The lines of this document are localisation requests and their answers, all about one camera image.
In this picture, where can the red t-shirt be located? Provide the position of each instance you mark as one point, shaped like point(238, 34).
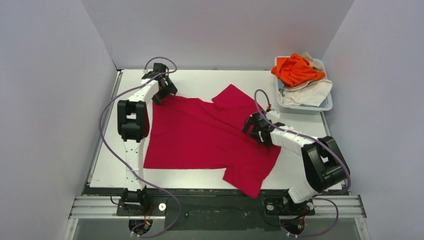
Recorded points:
point(189, 133)

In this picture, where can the light blue garment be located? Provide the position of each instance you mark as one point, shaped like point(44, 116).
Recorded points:
point(280, 86)

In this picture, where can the cream white t-shirt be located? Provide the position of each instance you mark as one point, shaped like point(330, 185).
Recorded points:
point(308, 94)

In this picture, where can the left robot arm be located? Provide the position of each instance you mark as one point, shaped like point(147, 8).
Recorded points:
point(133, 126)

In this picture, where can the aluminium rail frame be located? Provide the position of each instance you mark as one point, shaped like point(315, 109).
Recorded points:
point(96, 218)

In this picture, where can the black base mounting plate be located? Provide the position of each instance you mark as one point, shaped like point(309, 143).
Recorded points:
point(271, 203)

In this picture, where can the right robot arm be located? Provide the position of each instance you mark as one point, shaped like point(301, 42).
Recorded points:
point(323, 162)

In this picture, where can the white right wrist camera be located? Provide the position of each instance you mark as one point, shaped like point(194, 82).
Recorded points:
point(273, 115)

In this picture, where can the orange t-shirt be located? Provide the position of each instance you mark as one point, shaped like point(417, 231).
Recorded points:
point(295, 70)

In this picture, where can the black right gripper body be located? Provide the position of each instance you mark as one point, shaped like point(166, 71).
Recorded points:
point(255, 127)

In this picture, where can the white plastic laundry basket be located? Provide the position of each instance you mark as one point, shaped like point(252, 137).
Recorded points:
point(317, 65)

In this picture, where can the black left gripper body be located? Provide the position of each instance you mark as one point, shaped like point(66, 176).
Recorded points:
point(165, 89)

